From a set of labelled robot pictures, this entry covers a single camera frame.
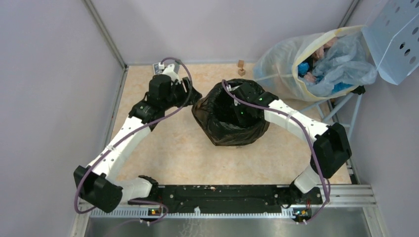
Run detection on grey marker tag card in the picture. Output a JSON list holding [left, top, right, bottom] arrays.
[[152, 63, 165, 75]]

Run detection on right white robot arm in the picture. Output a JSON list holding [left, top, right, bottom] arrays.
[[222, 80, 352, 203]]

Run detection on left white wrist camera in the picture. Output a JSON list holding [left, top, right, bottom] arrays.
[[158, 63, 179, 81]]

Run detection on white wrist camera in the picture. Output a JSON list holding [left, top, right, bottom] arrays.
[[158, 63, 179, 81], [226, 84, 240, 93]]

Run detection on large translucent yellow-rimmed bag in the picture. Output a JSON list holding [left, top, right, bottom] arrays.
[[253, 26, 370, 102]]

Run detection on wooden cube near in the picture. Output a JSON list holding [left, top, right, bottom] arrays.
[[238, 68, 246, 77]]

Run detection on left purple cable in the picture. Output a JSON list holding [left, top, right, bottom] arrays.
[[73, 57, 194, 215]]

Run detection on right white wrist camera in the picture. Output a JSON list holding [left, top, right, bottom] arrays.
[[226, 84, 240, 93]]

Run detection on white trash bin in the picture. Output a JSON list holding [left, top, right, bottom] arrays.
[[235, 144, 249, 149]]

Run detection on perforated light blue panel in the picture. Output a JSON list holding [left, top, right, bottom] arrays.
[[362, 0, 419, 85]]

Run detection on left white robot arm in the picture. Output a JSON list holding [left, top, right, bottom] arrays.
[[73, 74, 202, 213]]

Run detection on white cable duct strip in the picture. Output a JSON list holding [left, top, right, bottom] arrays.
[[90, 207, 295, 219]]

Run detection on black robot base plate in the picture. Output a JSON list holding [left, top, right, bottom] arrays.
[[144, 185, 323, 214]]

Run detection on pink plastic bag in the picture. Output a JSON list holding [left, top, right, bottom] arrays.
[[299, 37, 337, 83]]

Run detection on light blue plastic bag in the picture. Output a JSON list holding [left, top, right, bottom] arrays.
[[306, 32, 377, 97]]

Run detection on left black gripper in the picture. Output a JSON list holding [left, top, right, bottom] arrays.
[[162, 77, 203, 111]]

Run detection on black trash bag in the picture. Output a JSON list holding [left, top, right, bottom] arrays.
[[191, 82, 270, 147]]

